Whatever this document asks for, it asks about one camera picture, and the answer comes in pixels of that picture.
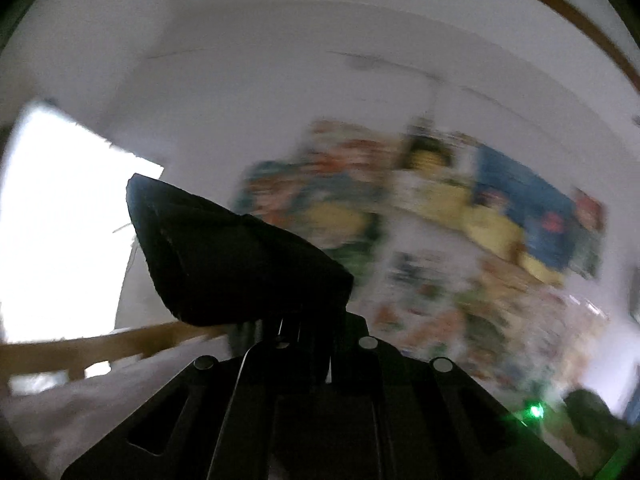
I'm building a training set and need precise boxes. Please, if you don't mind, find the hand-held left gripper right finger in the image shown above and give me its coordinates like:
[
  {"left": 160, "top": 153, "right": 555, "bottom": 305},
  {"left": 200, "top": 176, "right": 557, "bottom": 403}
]
[{"left": 327, "top": 312, "right": 583, "bottom": 480}]

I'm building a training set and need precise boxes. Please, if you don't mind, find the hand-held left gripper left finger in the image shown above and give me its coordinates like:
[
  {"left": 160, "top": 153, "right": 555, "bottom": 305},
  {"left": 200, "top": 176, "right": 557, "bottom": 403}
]
[{"left": 60, "top": 316, "right": 303, "bottom": 480}]

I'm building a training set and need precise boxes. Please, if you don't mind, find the black garment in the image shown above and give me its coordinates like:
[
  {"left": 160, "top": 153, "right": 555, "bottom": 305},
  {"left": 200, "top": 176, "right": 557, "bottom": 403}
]
[{"left": 125, "top": 173, "right": 355, "bottom": 328}]

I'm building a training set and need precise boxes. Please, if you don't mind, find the dark green garment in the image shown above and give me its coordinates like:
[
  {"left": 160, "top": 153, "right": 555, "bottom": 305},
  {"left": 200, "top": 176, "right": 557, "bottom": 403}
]
[{"left": 562, "top": 389, "right": 632, "bottom": 463}]

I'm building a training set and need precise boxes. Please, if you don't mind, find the pale pink blanket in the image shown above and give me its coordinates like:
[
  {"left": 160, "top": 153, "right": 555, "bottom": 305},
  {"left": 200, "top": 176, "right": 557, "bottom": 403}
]
[{"left": 0, "top": 342, "right": 251, "bottom": 473}]

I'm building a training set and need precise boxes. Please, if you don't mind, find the bright window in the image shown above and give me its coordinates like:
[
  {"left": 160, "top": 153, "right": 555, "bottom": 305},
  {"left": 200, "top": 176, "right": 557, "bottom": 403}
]
[{"left": 0, "top": 102, "right": 166, "bottom": 345}]

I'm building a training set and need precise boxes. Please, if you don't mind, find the group of colourful wall drawings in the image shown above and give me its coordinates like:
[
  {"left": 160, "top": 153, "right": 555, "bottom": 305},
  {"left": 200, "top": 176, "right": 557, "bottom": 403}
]
[{"left": 234, "top": 119, "right": 610, "bottom": 392}]

